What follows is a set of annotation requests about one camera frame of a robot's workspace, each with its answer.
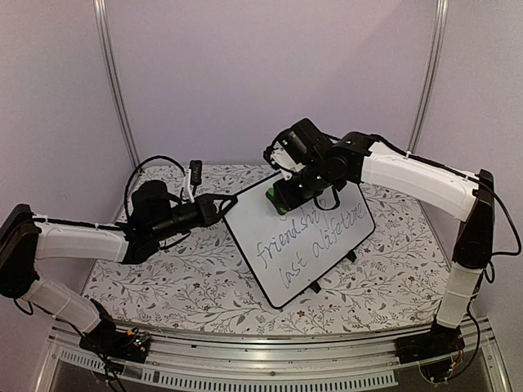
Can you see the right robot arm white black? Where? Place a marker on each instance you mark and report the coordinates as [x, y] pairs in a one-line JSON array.
[[467, 197]]

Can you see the floral patterned table mat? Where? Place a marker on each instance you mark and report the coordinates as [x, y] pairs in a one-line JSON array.
[[397, 280]]

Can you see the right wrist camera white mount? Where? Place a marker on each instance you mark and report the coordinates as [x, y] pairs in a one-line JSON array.
[[278, 158]]

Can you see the white whiteboard black frame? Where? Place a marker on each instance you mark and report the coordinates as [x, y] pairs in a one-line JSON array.
[[287, 253]]

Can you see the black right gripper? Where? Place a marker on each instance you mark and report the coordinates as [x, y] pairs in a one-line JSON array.
[[319, 193]]

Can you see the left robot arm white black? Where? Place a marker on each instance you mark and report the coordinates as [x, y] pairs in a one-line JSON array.
[[27, 238]]

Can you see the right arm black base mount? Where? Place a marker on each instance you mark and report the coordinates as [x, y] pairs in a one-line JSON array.
[[437, 341]]

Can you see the black whiteboard stand clip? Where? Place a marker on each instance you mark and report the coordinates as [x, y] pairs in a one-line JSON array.
[[315, 287], [351, 256]]

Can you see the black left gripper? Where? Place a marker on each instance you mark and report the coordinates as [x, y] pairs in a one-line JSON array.
[[207, 201]]

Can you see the aluminium frame post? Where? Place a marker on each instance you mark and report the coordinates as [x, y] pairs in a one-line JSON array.
[[111, 69], [429, 81]]

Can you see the green black whiteboard eraser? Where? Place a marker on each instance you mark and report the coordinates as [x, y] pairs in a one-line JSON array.
[[277, 202]]

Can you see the front aluminium rail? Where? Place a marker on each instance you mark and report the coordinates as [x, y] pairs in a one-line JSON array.
[[201, 361]]

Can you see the left aluminium frame post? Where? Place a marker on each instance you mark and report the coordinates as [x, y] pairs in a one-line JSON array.
[[111, 69]]

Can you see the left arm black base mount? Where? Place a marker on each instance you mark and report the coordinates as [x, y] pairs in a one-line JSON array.
[[105, 340]]

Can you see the right aluminium frame post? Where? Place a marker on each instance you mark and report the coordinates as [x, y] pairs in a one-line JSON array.
[[429, 81]]

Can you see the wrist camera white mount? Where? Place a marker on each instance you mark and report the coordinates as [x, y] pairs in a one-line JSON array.
[[192, 180], [278, 158]]

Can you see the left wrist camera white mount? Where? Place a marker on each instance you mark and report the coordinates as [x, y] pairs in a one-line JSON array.
[[192, 180]]

